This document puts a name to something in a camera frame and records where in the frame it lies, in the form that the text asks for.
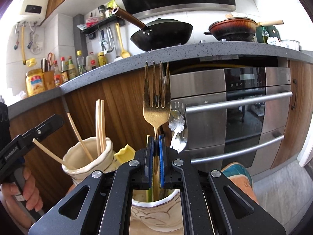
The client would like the wooden chopstick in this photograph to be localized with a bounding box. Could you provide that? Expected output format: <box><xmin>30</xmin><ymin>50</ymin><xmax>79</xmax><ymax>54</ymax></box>
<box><xmin>95</xmin><ymin>99</ymin><xmax>101</xmax><ymax>156</ymax></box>
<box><xmin>67</xmin><ymin>112</ymin><xmax>94</xmax><ymax>162</ymax></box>
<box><xmin>32</xmin><ymin>138</ymin><xmax>76</xmax><ymax>170</ymax></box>
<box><xmin>100</xmin><ymin>100</ymin><xmax>106</xmax><ymax>153</ymax></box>

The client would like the silver fork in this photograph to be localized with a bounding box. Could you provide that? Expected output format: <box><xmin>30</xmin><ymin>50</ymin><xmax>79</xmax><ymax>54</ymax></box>
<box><xmin>168</xmin><ymin>101</ymin><xmax>188</xmax><ymax>153</ymax></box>

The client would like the left hand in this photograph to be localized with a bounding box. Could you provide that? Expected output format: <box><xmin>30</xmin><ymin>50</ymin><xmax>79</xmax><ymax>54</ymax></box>
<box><xmin>0</xmin><ymin>167</ymin><xmax>44</xmax><ymax>229</ymax></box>

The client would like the white ceramic utensil holder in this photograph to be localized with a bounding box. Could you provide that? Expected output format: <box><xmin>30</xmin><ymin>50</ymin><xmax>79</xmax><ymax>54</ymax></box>
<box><xmin>61</xmin><ymin>136</ymin><xmax>184</xmax><ymax>233</ymax></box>

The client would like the yellow duck utensil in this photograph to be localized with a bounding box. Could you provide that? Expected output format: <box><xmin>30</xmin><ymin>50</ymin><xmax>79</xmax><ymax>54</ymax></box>
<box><xmin>114</xmin><ymin>144</ymin><xmax>135</xmax><ymax>164</ymax></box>

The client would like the yellow jar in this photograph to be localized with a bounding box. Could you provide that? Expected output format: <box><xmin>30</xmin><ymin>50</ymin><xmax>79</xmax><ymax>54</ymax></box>
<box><xmin>25</xmin><ymin>69</ymin><xmax>46</xmax><ymax>97</ymax></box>

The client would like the wooden lower cabinet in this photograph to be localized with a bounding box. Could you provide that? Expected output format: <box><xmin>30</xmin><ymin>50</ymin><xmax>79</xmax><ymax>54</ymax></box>
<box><xmin>10</xmin><ymin>69</ymin><xmax>154</xmax><ymax>208</ymax></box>

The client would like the stainless steel built-in oven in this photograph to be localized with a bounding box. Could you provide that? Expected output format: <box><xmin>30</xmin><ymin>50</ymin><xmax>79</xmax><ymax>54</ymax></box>
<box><xmin>170</xmin><ymin>67</ymin><xmax>292</xmax><ymax>175</ymax></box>

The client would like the yellow cap sauce bottle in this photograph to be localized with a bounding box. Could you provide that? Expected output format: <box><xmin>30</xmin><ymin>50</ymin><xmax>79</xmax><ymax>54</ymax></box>
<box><xmin>98</xmin><ymin>52</ymin><xmax>107</xmax><ymax>66</ymax></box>

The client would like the white water heater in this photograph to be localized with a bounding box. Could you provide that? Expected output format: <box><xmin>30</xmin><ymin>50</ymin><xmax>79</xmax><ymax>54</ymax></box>
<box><xmin>18</xmin><ymin>0</ymin><xmax>49</xmax><ymax>24</ymax></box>

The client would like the yellow spatula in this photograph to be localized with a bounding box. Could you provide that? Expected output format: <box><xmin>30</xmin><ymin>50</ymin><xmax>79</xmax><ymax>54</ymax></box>
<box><xmin>115</xmin><ymin>22</ymin><xmax>130</xmax><ymax>58</ymax></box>

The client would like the grey speckled countertop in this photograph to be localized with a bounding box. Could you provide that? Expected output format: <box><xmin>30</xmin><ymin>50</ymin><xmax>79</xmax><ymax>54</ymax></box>
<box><xmin>8</xmin><ymin>41</ymin><xmax>312</xmax><ymax>120</ymax></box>

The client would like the olive oil bottle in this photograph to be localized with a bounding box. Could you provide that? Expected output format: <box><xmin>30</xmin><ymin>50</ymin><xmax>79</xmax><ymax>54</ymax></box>
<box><xmin>262</xmin><ymin>26</ymin><xmax>269</xmax><ymax>43</ymax></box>

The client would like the white dish on counter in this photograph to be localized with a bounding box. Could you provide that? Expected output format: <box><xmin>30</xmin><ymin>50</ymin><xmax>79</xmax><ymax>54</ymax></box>
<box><xmin>267</xmin><ymin>37</ymin><xmax>300</xmax><ymax>51</ymax></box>

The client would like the black wall spice shelf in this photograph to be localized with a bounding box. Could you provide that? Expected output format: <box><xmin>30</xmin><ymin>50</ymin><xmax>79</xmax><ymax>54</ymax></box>
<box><xmin>73</xmin><ymin>15</ymin><xmax>126</xmax><ymax>37</ymax></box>

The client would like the red-brown pan with wooden handle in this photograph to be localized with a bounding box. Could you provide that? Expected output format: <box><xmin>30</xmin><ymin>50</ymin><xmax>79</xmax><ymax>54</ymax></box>
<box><xmin>204</xmin><ymin>17</ymin><xmax>284</xmax><ymax>42</ymax></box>

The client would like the black wok with brown handle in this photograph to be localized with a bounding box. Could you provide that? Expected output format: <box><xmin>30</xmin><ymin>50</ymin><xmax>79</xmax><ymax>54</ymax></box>
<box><xmin>112</xmin><ymin>7</ymin><xmax>193</xmax><ymax>52</ymax></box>

